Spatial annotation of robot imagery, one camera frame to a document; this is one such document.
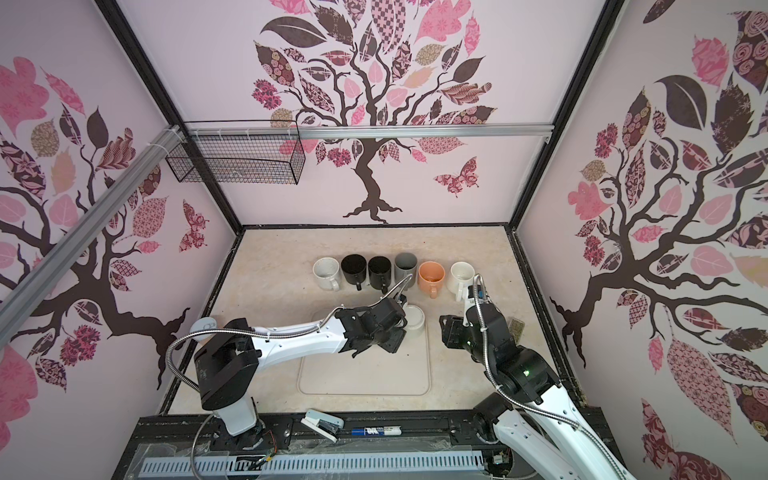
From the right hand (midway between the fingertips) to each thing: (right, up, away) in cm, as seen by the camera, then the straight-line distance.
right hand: (447, 316), depth 72 cm
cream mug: (-37, +9, +29) cm, 48 cm away
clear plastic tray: (-19, -18, +11) cm, 29 cm away
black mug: (-18, +9, +28) cm, 35 cm away
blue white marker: (-17, -29, 0) cm, 34 cm away
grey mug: (-9, +12, +25) cm, 29 cm away
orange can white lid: (-71, -6, +15) cm, 73 cm away
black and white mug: (-27, +11, +28) cm, 40 cm away
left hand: (-13, -8, +12) cm, 20 cm away
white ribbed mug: (+11, +8, +30) cm, 33 cm away
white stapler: (-30, -28, +2) cm, 41 cm away
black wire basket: (-77, +55, +49) cm, 107 cm away
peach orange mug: (0, +8, +27) cm, 29 cm away
